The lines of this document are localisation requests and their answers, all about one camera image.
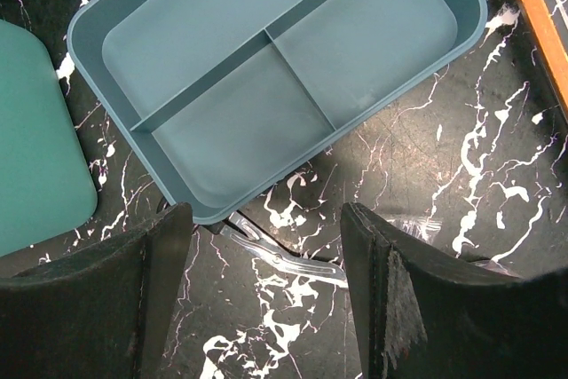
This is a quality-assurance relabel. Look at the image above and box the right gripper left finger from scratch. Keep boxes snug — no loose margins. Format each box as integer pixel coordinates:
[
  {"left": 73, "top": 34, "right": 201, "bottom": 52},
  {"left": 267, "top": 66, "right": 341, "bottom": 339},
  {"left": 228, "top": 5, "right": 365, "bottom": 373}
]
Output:
[{"left": 1, "top": 203, "right": 193, "bottom": 378}]

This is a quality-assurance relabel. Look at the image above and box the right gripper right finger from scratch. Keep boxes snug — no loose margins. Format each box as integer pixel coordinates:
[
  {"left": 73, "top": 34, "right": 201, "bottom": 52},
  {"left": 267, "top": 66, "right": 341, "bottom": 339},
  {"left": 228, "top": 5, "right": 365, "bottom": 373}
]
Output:
[{"left": 340, "top": 202, "right": 567, "bottom": 378}]

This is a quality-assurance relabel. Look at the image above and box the bagged tape roll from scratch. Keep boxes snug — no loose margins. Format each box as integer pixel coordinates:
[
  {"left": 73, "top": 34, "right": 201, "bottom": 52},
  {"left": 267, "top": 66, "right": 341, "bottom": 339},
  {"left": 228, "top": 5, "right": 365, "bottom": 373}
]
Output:
[{"left": 383, "top": 214, "right": 442, "bottom": 244}]

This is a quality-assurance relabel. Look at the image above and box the green medicine kit box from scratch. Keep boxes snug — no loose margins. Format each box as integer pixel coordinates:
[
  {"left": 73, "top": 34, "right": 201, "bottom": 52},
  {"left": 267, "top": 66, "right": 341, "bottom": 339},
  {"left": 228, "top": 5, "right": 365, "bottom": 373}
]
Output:
[{"left": 1, "top": 21, "right": 98, "bottom": 255}]

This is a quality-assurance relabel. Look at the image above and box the clear round plastic jar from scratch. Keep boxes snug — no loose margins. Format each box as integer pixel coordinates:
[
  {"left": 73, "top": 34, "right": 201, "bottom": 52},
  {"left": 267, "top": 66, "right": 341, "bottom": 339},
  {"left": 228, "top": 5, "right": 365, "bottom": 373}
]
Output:
[{"left": 470, "top": 259, "right": 521, "bottom": 278}]

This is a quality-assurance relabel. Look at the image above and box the orange wooden shelf rack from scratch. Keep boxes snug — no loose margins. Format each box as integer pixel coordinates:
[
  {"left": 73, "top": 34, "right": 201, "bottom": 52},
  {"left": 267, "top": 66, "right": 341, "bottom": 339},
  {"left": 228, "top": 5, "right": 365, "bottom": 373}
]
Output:
[{"left": 518, "top": 0, "right": 567, "bottom": 118}]

